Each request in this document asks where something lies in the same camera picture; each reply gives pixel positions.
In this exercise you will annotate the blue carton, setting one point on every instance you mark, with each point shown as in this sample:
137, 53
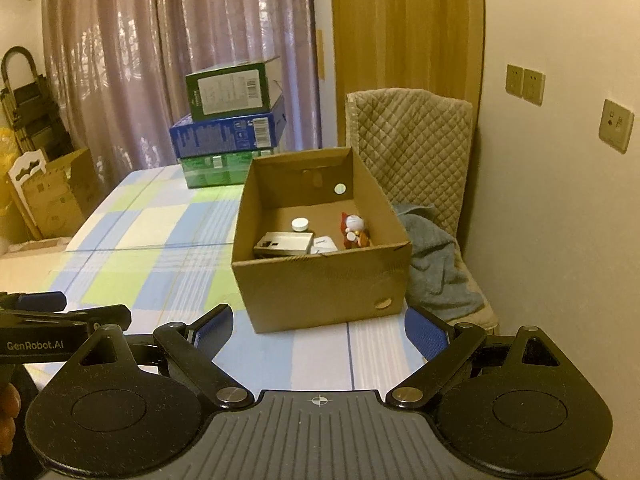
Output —
220, 135

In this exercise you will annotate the brown cardboard box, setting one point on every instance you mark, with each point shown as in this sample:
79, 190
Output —
325, 285

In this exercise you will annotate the checked tablecloth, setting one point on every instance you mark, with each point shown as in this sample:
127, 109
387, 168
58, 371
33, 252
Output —
165, 240

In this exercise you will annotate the white plug adapter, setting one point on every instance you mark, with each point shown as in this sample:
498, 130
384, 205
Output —
324, 245

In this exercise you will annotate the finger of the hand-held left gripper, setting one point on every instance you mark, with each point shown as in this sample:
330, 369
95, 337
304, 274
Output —
42, 301
107, 316

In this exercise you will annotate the white square tray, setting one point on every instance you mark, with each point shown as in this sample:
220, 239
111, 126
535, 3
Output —
287, 242

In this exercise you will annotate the grey-blue towel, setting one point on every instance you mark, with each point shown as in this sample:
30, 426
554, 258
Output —
440, 265

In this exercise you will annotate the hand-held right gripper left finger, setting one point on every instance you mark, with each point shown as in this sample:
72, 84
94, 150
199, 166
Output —
215, 329

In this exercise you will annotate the green wrapped tissue pack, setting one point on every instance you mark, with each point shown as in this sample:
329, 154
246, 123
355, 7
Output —
215, 170

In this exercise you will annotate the red and blue toy figurine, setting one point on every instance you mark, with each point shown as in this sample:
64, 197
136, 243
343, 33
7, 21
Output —
352, 232

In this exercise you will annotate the yellow plastic bag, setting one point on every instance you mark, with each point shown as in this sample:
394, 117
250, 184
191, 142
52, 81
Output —
7, 185

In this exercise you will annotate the wooden door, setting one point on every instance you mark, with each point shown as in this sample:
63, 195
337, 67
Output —
405, 35

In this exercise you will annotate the person's left hand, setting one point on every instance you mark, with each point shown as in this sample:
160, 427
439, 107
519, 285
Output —
7, 415

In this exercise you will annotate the yellow wall hanging strip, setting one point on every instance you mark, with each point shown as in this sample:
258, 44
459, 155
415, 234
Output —
320, 55

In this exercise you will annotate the quilted beige chair cover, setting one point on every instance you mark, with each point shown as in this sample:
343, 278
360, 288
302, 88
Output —
415, 150

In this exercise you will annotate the white round puck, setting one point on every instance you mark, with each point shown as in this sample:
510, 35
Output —
300, 225

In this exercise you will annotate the pink curtain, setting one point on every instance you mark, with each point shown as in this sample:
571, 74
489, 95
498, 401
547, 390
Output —
150, 60

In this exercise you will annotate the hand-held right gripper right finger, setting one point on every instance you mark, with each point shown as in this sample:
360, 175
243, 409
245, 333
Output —
425, 332

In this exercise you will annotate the beige wall socket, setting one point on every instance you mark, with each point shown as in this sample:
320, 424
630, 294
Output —
534, 87
514, 80

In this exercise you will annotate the dark green carton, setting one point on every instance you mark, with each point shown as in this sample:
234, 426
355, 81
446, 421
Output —
230, 90

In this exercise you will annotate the white carved board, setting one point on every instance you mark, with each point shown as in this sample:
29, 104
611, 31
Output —
30, 170

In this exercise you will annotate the open cardboard carton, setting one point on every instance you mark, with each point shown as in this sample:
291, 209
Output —
70, 195

